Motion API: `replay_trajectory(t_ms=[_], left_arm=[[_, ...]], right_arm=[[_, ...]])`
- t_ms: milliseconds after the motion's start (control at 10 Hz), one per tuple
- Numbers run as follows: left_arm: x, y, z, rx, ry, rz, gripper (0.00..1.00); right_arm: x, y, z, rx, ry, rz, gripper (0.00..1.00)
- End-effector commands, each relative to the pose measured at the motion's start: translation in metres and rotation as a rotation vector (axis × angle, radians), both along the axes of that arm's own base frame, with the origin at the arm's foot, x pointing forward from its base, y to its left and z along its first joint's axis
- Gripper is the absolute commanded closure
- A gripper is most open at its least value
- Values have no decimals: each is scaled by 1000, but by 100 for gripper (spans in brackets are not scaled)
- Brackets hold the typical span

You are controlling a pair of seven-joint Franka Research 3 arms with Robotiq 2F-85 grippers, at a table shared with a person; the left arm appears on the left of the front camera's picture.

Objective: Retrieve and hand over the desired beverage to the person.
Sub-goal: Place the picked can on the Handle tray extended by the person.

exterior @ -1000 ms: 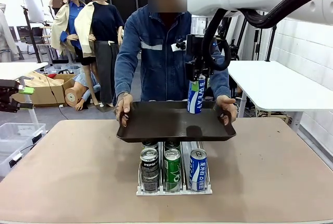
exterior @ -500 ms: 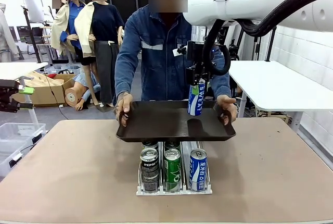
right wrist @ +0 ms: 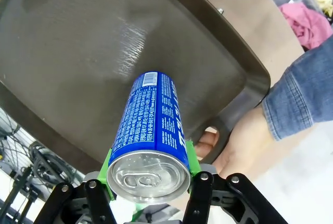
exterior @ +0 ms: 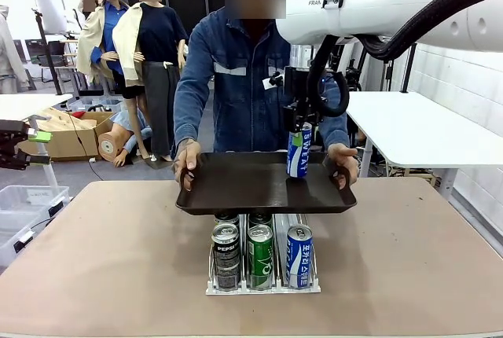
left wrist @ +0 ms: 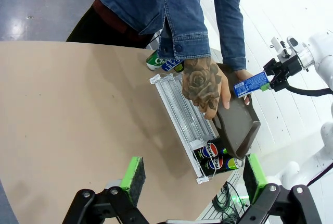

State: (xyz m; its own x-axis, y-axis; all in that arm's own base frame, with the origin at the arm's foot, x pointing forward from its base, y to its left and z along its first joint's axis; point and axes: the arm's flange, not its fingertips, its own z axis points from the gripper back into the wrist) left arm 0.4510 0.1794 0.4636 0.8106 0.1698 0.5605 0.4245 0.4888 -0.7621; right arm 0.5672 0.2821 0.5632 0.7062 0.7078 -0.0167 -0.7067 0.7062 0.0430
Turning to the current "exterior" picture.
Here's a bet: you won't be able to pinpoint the black camera tripod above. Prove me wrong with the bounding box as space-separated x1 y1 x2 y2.
343 66 363 93

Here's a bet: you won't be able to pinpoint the blue Pocari Sweat can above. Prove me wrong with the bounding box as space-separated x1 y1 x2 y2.
286 225 314 290
286 122 313 179

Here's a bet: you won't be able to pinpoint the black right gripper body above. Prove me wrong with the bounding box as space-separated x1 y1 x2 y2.
282 65 328 123

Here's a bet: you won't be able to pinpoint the brown cardboard box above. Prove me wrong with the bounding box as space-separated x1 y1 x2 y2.
17 106 116 160

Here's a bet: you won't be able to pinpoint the person's left forearm denim sleeve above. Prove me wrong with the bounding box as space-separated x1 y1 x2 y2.
319 112 351 150

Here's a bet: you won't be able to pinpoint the black slanted stand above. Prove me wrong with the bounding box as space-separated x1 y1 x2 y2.
31 8 64 96

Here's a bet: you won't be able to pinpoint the mannequin navy top grey trousers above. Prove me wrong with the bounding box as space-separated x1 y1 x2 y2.
112 0 193 163

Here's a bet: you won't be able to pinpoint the person's right hand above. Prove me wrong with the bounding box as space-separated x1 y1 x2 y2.
172 138 204 193

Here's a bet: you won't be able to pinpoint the black serving tray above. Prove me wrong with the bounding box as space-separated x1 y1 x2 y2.
175 152 358 216

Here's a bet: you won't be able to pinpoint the thin black floor cable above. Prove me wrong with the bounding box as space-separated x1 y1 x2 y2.
68 112 105 181

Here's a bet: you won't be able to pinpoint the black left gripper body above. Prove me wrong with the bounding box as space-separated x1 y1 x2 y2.
0 132 17 160

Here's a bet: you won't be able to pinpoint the clear storage box with lid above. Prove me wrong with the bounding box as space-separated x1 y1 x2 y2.
68 96 126 114

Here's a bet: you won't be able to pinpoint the clear plastic storage bin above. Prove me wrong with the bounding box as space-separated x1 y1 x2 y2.
0 210 54 269
0 184 71 219

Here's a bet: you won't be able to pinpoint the white can dispenser rack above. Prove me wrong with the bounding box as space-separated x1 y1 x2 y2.
205 211 322 296

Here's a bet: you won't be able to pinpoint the dark mannequin base plate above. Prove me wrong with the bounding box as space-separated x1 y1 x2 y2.
143 145 176 170

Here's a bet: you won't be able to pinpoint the person's left hand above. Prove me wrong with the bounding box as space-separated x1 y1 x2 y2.
328 144 361 192

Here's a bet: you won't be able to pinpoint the grey hanging garment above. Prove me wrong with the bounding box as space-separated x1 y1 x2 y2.
0 4 31 94

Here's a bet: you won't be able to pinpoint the black upright light stand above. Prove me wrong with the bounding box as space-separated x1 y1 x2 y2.
399 42 418 94

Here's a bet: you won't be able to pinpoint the black Pepsi can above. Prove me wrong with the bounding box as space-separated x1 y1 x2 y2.
214 213 240 230
211 222 241 291

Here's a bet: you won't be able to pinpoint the mannequin blue shirt beige coat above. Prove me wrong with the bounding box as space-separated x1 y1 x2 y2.
76 0 134 100

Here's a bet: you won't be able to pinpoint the mannequin lying on floor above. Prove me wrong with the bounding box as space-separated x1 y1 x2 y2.
97 109 154 168

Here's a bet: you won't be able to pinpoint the person's right forearm denim sleeve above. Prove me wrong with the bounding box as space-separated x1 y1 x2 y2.
171 88 206 146

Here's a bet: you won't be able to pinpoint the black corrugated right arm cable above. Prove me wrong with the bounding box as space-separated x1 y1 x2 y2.
306 0 503 119

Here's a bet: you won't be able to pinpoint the large white table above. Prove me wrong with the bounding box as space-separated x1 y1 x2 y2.
346 90 503 202

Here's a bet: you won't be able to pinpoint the green Chilsung cider can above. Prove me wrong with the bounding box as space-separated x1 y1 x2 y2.
247 224 274 291
248 213 273 230

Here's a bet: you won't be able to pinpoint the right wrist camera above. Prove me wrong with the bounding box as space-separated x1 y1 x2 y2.
262 72 286 91

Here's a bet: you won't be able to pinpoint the person's torso denim jacket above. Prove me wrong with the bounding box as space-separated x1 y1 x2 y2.
172 6 351 158

